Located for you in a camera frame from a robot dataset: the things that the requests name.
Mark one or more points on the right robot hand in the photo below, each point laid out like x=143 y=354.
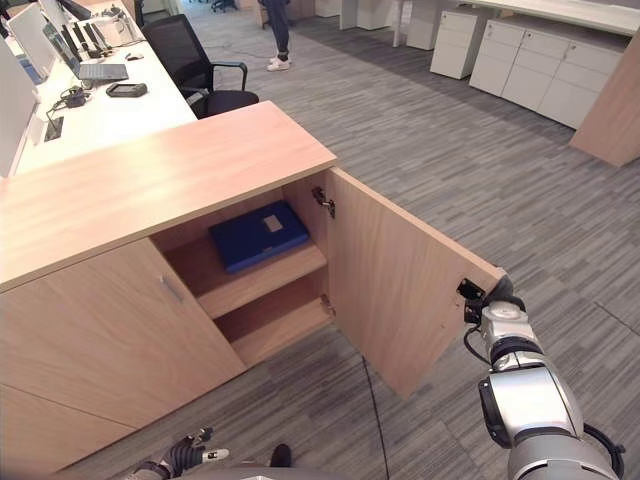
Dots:
x=502 y=289

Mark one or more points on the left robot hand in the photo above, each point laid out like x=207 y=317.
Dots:
x=187 y=452

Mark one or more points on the wooden cabinet door with hinges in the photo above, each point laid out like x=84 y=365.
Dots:
x=390 y=280

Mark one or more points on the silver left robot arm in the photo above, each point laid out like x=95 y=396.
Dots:
x=150 y=471

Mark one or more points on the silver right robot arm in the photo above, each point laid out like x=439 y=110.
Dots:
x=535 y=400

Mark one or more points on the wooden cabinet shelf board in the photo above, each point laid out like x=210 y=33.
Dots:
x=265 y=277

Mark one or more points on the blue file folder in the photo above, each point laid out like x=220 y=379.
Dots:
x=257 y=235

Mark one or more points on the light wooden office cabinet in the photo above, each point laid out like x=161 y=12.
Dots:
x=150 y=165

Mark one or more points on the long white office desk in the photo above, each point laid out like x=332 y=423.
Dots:
x=125 y=115

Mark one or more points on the black mesh office chair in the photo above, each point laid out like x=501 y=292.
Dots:
x=192 y=55

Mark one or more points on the dark robot foot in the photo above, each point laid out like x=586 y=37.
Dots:
x=281 y=456

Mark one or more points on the grey robot torso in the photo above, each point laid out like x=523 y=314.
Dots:
x=300 y=474

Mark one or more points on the metal door hinge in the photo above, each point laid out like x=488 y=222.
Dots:
x=327 y=305
x=324 y=201

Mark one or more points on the light wooden side panel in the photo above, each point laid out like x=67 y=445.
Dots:
x=615 y=115

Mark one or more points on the white desk with grey edge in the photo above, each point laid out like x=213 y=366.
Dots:
x=560 y=12

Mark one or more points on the person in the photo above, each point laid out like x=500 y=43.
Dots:
x=279 y=30

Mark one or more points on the black flat desk device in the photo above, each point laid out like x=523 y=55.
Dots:
x=126 y=90

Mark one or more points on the white desk divider panel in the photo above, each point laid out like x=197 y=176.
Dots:
x=15 y=105

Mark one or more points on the dark open laptop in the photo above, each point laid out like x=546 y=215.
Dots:
x=97 y=71

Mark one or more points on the white computer mouse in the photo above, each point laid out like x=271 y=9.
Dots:
x=133 y=56

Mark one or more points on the white monitor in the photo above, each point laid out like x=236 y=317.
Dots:
x=31 y=40

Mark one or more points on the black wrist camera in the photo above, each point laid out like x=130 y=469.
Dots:
x=470 y=292

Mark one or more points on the white drawer pedestal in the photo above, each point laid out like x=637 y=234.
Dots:
x=455 y=45
x=580 y=90
x=495 y=62
x=422 y=25
x=535 y=75

